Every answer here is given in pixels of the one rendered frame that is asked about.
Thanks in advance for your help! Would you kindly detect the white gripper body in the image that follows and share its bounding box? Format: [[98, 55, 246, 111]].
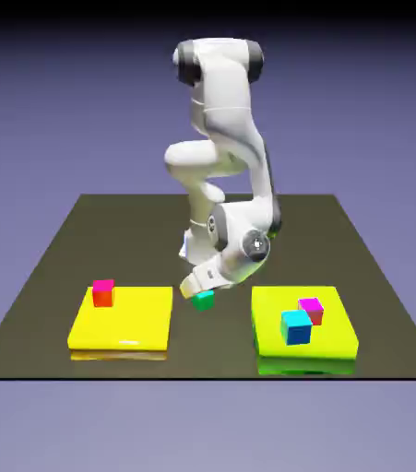
[[179, 271, 206, 300]]

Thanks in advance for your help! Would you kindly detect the small green cube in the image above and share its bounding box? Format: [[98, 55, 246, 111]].
[[191, 289, 216, 313]]

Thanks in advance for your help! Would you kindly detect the small red cube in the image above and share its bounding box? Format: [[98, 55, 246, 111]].
[[91, 278, 115, 308]]

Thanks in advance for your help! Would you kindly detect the small blue cube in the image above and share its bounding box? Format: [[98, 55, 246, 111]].
[[279, 309, 314, 347]]

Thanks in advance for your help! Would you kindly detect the small magenta cube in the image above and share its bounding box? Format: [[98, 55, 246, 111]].
[[297, 297, 325, 326]]

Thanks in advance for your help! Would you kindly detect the large lime yellow box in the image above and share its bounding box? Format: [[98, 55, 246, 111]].
[[250, 285, 360, 360]]

